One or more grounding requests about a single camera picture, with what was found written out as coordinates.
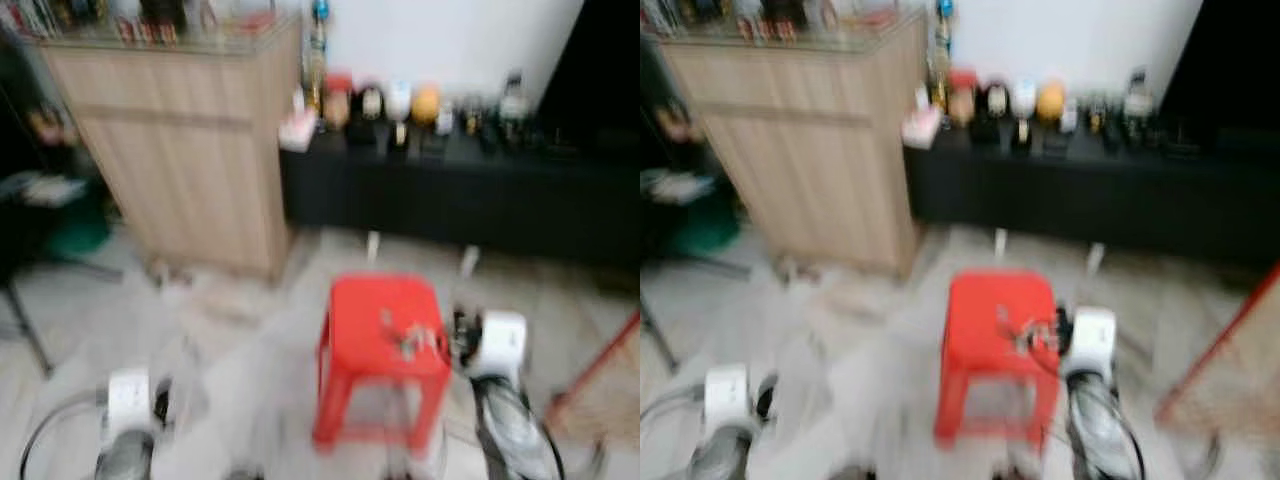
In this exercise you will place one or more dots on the black low sideboard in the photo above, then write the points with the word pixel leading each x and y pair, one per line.
pixel 1080 195
pixel 450 195

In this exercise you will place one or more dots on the orange round figurine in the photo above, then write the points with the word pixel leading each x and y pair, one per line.
pixel 427 105
pixel 1051 101

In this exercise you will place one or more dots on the key bunch with purple tag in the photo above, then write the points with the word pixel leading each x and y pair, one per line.
pixel 408 335
pixel 1022 330

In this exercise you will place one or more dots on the green bag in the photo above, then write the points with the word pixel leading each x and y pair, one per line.
pixel 80 230
pixel 708 228

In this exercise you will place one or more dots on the light wooden cabinet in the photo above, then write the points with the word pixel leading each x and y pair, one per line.
pixel 810 150
pixel 190 150

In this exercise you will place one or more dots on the white and blue round figurine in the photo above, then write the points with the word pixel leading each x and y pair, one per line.
pixel 399 100
pixel 1024 98

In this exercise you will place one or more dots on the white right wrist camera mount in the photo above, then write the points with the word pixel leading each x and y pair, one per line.
pixel 1093 338
pixel 502 342

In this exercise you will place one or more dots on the red plastic stool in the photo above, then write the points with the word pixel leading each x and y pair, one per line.
pixel 375 360
pixel 985 360

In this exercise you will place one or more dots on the marble table with red rim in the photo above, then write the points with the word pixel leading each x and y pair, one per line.
pixel 1235 375
pixel 605 395

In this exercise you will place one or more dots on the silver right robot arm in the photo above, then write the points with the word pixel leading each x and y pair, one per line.
pixel 1100 430
pixel 515 430

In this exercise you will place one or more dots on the tall bottle with blue top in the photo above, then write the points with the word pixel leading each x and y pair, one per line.
pixel 319 60
pixel 944 55

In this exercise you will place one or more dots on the clear bottle with dark cap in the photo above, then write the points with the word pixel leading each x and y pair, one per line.
pixel 1138 96
pixel 514 100

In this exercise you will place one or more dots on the pink box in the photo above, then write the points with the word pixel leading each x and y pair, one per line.
pixel 298 130
pixel 921 127

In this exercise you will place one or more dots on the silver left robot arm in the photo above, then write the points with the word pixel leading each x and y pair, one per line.
pixel 722 455
pixel 125 458

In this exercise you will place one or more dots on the black and red mouse figurine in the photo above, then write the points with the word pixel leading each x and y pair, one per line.
pixel 962 98
pixel 337 100

